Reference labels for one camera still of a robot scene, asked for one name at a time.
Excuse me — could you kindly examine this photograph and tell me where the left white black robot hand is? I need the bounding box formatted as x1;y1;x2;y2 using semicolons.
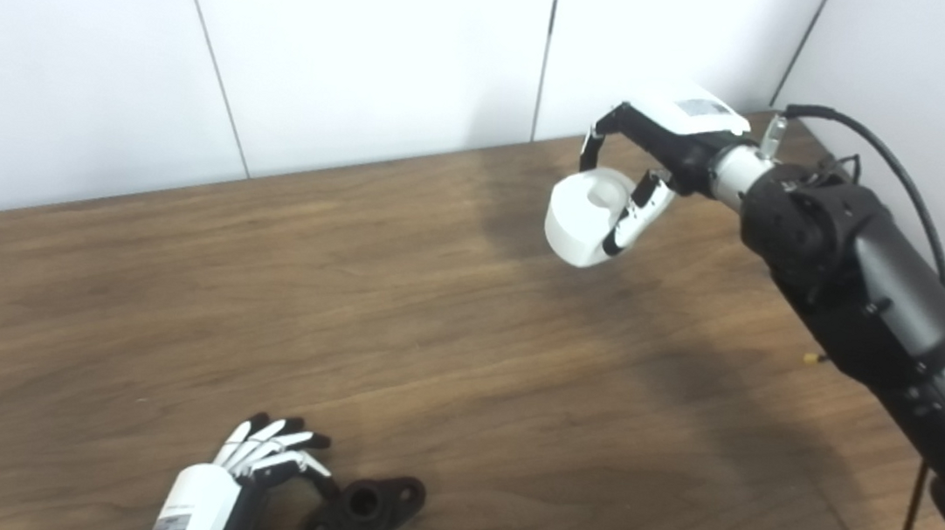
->
146;403;382;530

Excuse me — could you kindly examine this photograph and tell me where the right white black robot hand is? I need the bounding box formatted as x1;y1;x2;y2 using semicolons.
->
570;75;756;270

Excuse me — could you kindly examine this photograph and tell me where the round white plastic piece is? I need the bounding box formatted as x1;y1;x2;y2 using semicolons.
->
541;164;643;274

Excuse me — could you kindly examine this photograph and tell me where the black plastic holder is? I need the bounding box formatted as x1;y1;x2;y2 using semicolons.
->
300;465;429;530

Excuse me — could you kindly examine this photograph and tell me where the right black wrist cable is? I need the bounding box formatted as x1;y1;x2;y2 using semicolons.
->
739;102;945;530

